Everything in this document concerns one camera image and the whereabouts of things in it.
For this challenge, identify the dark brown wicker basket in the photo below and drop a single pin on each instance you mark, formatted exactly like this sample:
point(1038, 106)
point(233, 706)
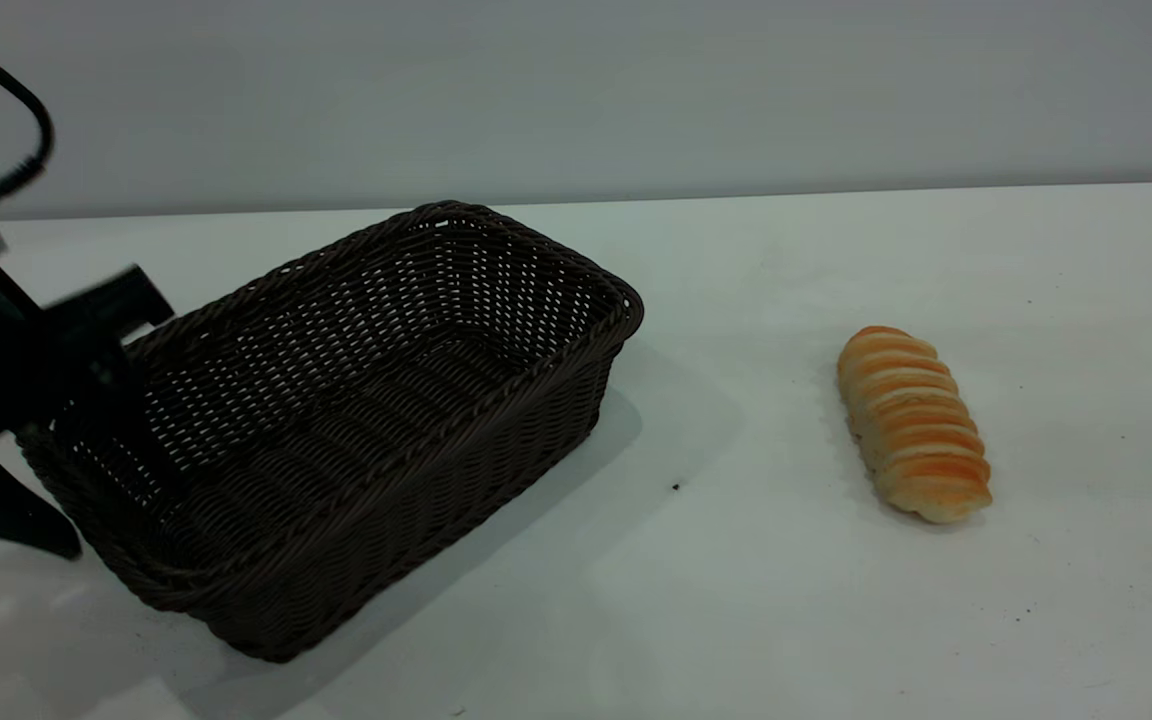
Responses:
point(356, 440)

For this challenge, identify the striped orange bread roll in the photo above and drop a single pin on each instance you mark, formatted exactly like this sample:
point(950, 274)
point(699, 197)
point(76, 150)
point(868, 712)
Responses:
point(914, 425)

